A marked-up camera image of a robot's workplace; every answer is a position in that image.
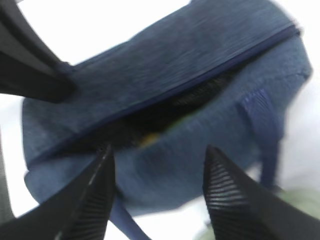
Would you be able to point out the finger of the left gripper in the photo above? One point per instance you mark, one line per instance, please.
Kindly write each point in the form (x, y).
(28, 68)

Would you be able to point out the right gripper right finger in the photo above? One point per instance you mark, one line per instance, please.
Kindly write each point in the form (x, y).
(223, 180)

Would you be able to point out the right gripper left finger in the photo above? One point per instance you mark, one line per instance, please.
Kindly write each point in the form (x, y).
(79, 211)

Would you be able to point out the green lidded glass container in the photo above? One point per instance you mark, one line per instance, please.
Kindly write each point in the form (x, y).
(295, 200)

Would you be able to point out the dark navy fabric lunch bag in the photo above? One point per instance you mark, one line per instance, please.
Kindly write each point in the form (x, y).
(217, 73)

